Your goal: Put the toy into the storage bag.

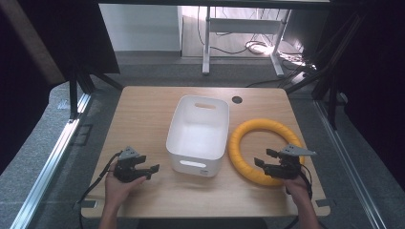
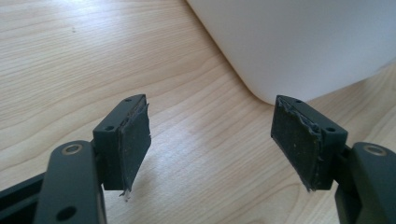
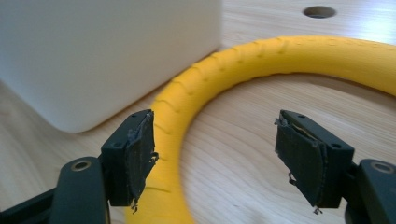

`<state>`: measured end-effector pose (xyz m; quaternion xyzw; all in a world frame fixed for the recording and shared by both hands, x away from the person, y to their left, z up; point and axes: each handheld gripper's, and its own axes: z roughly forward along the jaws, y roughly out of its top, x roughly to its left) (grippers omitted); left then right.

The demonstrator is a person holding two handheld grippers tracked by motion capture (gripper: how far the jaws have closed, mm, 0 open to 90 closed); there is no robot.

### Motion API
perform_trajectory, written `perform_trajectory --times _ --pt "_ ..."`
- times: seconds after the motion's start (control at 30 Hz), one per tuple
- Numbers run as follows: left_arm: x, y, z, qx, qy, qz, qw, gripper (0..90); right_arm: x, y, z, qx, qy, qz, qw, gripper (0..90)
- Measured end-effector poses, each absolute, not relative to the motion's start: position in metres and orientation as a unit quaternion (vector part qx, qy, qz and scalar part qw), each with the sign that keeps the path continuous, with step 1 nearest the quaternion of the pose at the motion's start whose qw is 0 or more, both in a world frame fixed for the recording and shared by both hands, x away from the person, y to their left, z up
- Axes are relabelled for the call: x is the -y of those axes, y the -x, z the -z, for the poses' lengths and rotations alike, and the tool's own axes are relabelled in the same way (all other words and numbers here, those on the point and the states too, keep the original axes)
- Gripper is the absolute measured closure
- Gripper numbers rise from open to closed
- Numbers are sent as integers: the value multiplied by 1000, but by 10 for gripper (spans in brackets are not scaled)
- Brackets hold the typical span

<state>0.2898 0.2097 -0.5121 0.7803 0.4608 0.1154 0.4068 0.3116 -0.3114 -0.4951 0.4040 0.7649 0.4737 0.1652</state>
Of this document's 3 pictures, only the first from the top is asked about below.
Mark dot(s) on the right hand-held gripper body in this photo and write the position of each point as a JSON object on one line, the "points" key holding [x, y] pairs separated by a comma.
{"points": [[285, 168]]}

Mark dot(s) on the aluminium floor rail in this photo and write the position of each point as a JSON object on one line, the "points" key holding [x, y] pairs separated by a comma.
{"points": [[51, 162], [347, 165]]}

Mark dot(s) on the grey tape piece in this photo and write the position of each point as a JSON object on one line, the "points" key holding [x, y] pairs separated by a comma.
{"points": [[88, 204]]}

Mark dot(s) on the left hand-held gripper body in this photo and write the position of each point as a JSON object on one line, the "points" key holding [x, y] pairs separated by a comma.
{"points": [[125, 170]]}

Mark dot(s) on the black metal stand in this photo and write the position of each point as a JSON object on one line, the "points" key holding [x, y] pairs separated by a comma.
{"points": [[332, 95], [74, 92]]}

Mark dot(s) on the white metal desk frame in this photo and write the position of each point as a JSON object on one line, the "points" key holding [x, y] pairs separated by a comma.
{"points": [[242, 26]]}

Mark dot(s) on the white plastic bin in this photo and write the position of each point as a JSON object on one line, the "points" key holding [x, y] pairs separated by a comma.
{"points": [[197, 136]]}

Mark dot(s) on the person's left hand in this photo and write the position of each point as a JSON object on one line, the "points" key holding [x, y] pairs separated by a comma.
{"points": [[119, 191]]}

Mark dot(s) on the person's right hand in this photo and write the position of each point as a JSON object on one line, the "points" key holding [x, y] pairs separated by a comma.
{"points": [[296, 191]]}

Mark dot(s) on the dark floor plate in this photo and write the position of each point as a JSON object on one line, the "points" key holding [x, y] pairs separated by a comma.
{"points": [[83, 134]]}

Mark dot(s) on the black curtain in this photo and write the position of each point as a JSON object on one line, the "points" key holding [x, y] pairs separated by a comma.
{"points": [[379, 95], [79, 35]]}

